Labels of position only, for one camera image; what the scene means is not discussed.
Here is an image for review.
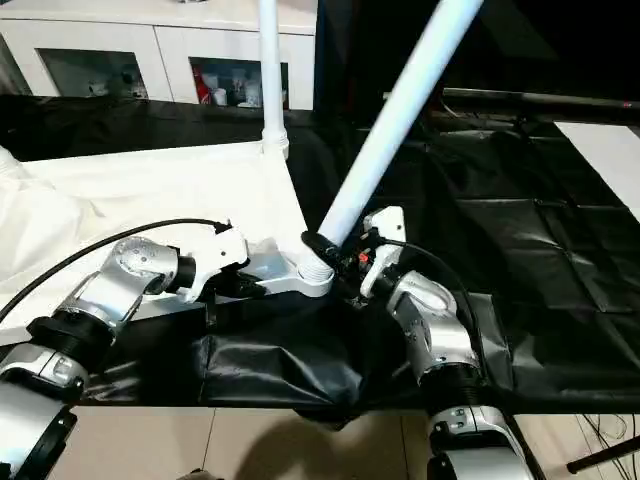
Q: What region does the white plastic table top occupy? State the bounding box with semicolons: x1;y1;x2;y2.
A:
0;140;336;323

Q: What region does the white plastic table leg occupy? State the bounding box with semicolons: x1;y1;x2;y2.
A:
303;0;486;283
257;0;291;161

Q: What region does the black plastic mat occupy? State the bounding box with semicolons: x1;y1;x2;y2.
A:
0;95;640;416

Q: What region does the white glass-door cabinet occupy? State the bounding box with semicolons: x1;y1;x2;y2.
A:
0;0;319;109

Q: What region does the black stand leg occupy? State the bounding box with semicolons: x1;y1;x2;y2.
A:
565;435;640;474

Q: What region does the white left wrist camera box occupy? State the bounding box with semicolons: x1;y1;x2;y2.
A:
185;228;251;303

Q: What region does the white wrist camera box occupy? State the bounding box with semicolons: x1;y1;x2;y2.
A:
185;228;251;303
358;206;406;299

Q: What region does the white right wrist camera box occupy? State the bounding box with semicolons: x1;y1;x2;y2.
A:
358;206;406;299

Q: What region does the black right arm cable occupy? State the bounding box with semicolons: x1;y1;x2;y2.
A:
375;238;481;361

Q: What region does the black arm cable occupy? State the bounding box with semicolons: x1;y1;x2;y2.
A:
0;218;233;321
375;238;481;361

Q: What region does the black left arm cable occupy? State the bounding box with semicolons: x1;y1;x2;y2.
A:
0;218;233;321

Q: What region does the dark horizontal rail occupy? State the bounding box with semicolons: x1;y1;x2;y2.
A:
440;88;640;111

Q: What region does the black floor cable bundle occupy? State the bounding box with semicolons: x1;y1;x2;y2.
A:
575;410;640;471

